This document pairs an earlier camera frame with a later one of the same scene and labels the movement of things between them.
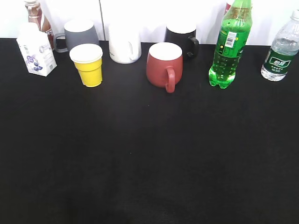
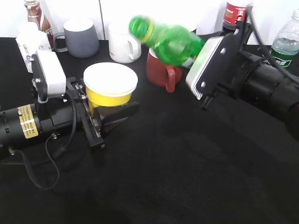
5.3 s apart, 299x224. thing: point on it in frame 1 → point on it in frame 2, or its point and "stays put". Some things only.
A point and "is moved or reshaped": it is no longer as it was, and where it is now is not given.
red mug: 164,65 stays put
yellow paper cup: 88,59 → 109,84
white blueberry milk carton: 36,49 stays put
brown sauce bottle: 34,15 stays put
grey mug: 77,31 stays put
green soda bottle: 235,31 is moved or reshaped
